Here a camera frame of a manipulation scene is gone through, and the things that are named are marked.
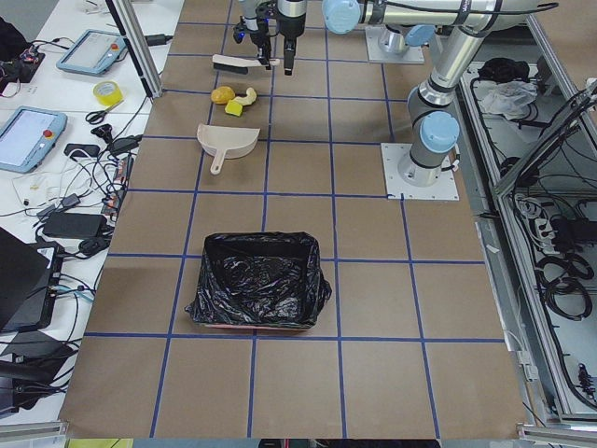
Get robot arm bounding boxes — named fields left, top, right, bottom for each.
left=322, top=1, right=558, bottom=188
left=233, top=1, right=436, bottom=76

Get beige plastic dustpan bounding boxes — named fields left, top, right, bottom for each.
left=197, top=123, right=260, bottom=175

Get aluminium frame post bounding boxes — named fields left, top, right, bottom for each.
left=106, top=0, right=162, bottom=99

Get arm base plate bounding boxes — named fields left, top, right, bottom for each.
left=381, top=143, right=459, bottom=202
left=365, top=25, right=428, bottom=64

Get black power adapter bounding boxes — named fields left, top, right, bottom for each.
left=43, top=213, right=107, bottom=239

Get yellow sponge piece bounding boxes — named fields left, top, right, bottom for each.
left=225, top=100, right=243, bottom=117

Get bin with black bag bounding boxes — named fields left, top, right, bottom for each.
left=186, top=231, right=332, bottom=330

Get black laptop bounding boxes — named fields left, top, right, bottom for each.
left=1, top=230, right=64, bottom=333

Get black cloth bundle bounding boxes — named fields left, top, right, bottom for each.
left=478, top=57, right=530, bottom=83

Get lower blue teach pendant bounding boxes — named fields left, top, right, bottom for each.
left=1, top=106, right=68, bottom=174

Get curved pale bread piece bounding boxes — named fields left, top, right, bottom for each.
left=232, top=87, right=257, bottom=106

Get black handled scissors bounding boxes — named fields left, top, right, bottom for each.
left=85, top=101, right=121, bottom=125

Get yellow tape roll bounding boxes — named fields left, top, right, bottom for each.
left=92, top=80, right=123, bottom=106

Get blue teach pendant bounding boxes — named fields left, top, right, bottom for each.
left=1, top=106, right=68, bottom=174
left=56, top=29, right=127, bottom=77

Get crumpled white cloth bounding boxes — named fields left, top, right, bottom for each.
left=479, top=80, right=537, bottom=119

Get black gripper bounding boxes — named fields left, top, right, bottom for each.
left=233, top=15, right=278, bottom=70
left=277, top=0, right=306, bottom=76

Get upper blue teach pendant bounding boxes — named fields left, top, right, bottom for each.
left=56, top=29, right=127, bottom=77

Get brown potato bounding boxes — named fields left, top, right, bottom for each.
left=211, top=86, right=236, bottom=105

